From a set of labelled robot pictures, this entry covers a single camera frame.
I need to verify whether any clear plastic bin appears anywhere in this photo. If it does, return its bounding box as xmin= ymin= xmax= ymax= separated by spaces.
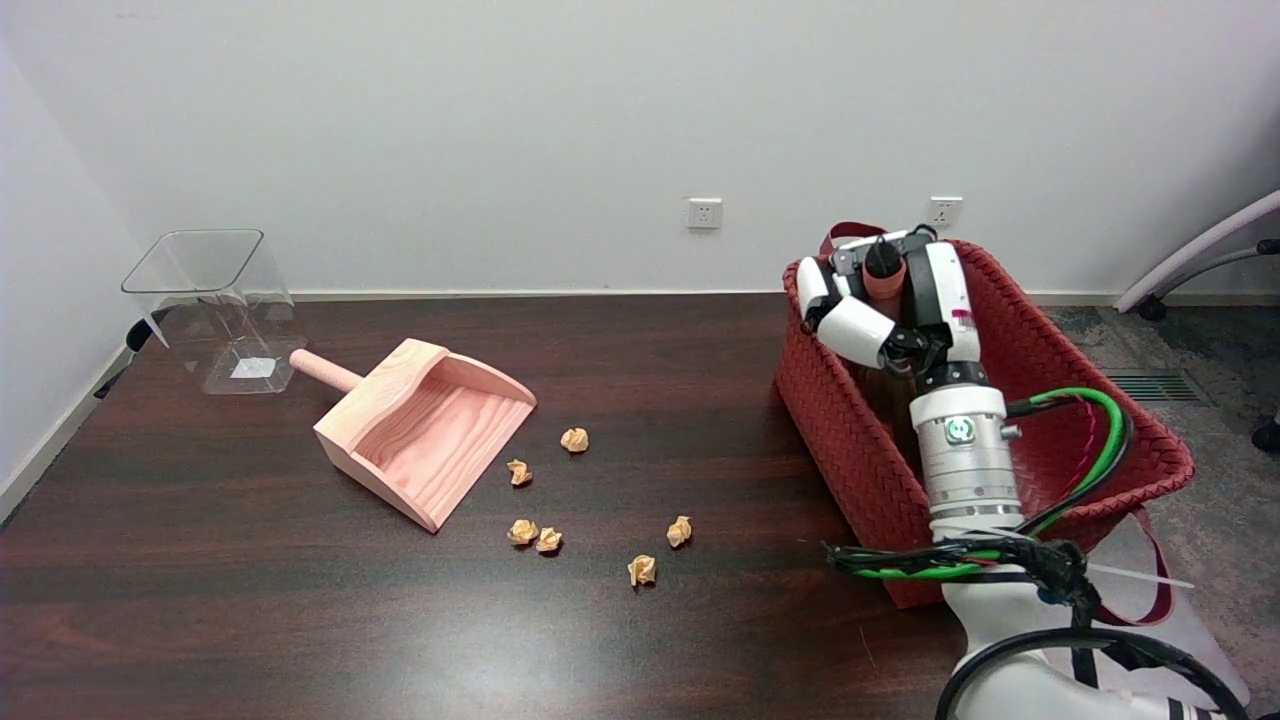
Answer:
xmin=121 ymin=228 xmax=308 ymax=396

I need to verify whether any wooden dustpan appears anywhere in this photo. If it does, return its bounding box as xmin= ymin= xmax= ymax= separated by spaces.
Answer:
xmin=289 ymin=338 xmax=538 ymax=534

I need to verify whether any small black object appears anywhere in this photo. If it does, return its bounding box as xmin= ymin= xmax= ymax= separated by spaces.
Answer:
xmin=94 ymin=318 xmax=167 ymax=401

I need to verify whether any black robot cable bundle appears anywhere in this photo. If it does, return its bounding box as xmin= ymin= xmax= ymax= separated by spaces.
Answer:
xmin=824 ymin=535 xmax=1251 ymax=720

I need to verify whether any floor vent grille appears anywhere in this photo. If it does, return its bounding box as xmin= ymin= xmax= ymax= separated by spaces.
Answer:
xmin=1103 ymin=371 xmax=1212 ymax=405

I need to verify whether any green robot cable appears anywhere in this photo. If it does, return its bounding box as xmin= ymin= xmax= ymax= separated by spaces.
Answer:
xmin=858 ymin=387 xmax=1133 ymax=582

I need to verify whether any pink grey office chair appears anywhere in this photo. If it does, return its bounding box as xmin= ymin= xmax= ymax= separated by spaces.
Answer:
xmin=1113 ymin=189 xmax=1280 ymax=322

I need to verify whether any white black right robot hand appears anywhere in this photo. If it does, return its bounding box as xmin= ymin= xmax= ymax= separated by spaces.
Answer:
xmin=795 ymin=226 xmax=987 ymax=391

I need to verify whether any red woven basket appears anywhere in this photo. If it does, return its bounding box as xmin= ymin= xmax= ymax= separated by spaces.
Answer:
xmin=775 ymin=221 xmax=1197 ymax=627

